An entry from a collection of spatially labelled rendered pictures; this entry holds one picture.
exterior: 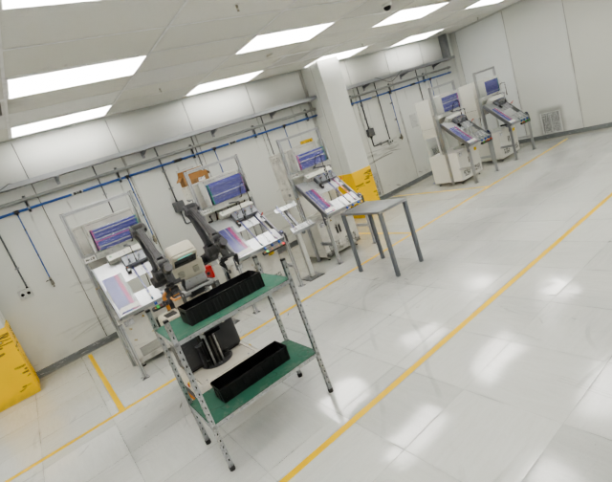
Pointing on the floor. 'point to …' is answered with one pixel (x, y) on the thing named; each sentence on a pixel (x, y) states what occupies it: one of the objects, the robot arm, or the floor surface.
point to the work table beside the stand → (382, 228)
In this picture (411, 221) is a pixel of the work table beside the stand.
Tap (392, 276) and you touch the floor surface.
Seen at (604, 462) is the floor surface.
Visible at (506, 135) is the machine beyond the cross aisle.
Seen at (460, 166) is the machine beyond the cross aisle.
